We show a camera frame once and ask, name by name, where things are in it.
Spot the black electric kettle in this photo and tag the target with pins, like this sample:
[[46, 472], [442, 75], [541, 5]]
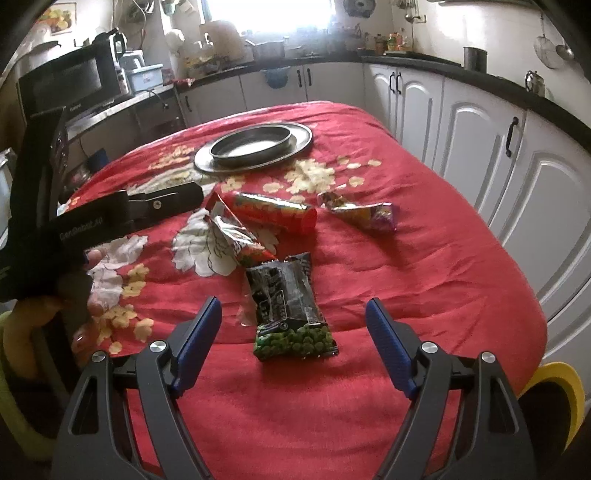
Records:
[[113, 44]]

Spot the row of condiment bottles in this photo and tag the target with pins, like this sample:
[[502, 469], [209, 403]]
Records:
[[392, 42]]

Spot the red floral tablecloth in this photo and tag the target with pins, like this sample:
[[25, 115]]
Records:
[[415, 277]]

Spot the white water jug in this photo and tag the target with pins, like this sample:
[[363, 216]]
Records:
[[221, 41]]

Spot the red snack tube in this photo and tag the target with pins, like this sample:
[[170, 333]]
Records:
[[277, 213]]

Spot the fruit wall picture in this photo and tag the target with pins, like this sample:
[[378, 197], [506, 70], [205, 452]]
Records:
[[57, 17]]

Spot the yellow-green plastic bin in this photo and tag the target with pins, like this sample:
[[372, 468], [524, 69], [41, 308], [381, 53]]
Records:
[[18, 429]]

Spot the purple yellow snack wrapper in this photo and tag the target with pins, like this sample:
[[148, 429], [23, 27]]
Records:
[[364, 213]]

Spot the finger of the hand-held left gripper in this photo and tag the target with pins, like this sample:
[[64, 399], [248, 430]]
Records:
[[166, 203]]

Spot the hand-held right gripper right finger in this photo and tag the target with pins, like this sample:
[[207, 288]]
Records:
[[390, 346]]

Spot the steel teapot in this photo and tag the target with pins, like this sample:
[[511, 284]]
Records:
[[534, 83]]

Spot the round metal plate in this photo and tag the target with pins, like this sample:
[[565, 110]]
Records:
[[302, 138]]

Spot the oval metal pan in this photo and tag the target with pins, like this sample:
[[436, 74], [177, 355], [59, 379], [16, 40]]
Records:
[[249, 147]]

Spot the red silver snack wrapper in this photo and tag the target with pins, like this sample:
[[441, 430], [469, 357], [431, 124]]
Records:
[[240, 240]]

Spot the hanging metal strainer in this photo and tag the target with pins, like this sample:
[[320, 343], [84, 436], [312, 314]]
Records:
[[545, 46]]

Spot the metal cooking pot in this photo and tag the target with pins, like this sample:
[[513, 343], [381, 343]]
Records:
[[267, 50]]

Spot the person's left forearm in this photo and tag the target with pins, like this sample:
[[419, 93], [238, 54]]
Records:
[[16, 337]]

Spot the person's left hand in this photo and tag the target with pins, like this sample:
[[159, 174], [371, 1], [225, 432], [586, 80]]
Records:
[[99, 300]]

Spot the dark metal canister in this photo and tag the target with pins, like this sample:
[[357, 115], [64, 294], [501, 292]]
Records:
[[475, 59]]

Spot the round wall fan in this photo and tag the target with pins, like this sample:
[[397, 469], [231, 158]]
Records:
[[359, 7]]

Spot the grey-blue plastic box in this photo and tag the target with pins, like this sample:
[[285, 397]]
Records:
[[144, 78]]

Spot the yellow round bin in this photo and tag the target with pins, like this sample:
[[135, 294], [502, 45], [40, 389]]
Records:
[[558, 374]]

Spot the white hanging bag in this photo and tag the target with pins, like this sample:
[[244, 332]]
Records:
[[175, 40]]

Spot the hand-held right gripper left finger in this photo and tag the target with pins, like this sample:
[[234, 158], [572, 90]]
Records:
[[198, 341]]

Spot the blue hanging bag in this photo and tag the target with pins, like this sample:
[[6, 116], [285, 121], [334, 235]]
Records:
[[276, 78]]

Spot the black green pea packet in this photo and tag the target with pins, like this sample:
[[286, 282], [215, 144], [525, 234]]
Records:
[[286, 300]]

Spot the white kitchen cabinets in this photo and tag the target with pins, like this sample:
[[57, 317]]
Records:
[[485, 138]]

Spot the black microwave oven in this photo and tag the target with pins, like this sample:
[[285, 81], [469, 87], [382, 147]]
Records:
[[69, 78]]

